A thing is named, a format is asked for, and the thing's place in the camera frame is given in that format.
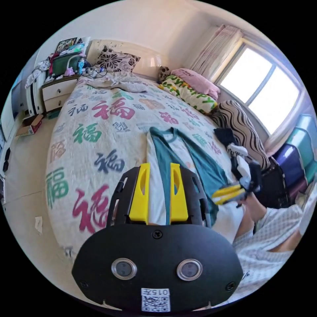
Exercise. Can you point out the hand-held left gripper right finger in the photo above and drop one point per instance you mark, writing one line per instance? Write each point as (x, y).
(178, 200)

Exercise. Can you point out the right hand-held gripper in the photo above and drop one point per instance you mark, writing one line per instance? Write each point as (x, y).
(245, 190)

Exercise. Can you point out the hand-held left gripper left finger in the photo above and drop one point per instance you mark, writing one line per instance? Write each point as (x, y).
(140, 198)

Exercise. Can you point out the white short sleeve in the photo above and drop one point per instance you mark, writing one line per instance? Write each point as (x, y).
(161, 158)

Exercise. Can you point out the person's right forearm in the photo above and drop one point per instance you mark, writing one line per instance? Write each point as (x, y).
(257, 208)

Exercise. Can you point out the pile of clothes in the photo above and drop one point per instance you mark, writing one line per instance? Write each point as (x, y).
(231, 142)

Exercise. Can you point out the person's body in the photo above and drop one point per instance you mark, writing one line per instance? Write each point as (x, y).
(270, 237)

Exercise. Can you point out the bed with printed quilt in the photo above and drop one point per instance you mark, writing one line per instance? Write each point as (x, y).
(99, 148)

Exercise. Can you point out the zebra striped cushion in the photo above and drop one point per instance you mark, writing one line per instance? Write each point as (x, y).
(239, 126)

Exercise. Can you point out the stack of coloured storage boxes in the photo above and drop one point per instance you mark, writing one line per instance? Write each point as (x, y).
(297, 153)

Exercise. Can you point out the rolled quilt with green print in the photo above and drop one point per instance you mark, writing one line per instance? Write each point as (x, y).
(190, 95)

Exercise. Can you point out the window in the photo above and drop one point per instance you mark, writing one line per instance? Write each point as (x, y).
(262, 91)

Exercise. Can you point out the beige crumpled blanket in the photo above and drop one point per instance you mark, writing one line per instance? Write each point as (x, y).
(123, 85)

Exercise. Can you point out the pink folded blanket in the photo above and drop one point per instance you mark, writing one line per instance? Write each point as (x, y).
(195, 81)

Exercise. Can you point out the small dark floral pillow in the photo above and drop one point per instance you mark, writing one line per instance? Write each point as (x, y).
(164, 73)

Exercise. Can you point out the open carton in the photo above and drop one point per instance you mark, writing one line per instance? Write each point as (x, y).
(29, 126)

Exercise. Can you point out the white nightstand with clutter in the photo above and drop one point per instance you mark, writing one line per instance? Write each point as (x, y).
(57, 92)

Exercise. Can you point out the black and white floral pillow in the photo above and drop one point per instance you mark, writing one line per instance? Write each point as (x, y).
(116, 60)

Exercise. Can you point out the pink curtain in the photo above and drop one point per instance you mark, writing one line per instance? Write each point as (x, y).
(215, 49)

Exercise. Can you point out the white cupboard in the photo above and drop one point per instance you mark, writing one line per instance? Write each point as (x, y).
(34, 96)

